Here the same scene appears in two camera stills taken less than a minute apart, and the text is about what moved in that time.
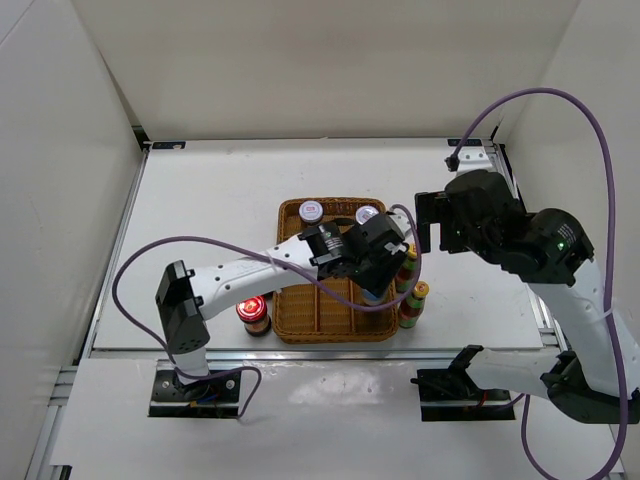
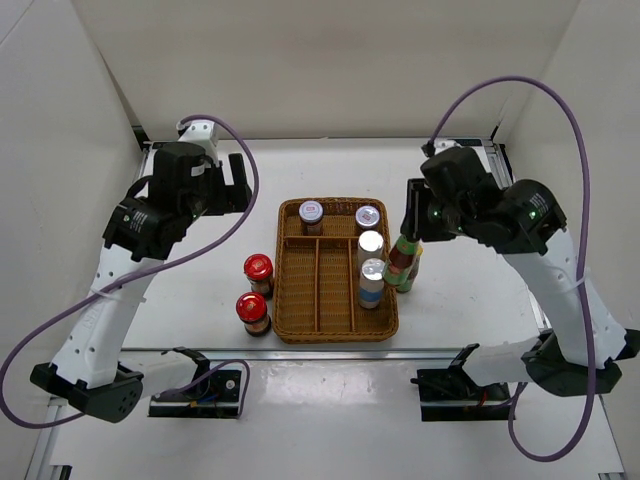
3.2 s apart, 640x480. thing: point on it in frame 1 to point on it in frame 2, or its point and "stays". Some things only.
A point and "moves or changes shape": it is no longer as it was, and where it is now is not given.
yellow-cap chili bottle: x=411 y=309 moves or changes shape
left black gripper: x=378 y=282 to x=230 y=198
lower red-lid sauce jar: x=253 y=312 stays
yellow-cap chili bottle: x=408 y=272 stays
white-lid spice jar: x=364 y=213 stays
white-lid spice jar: x=310 y=212 stays
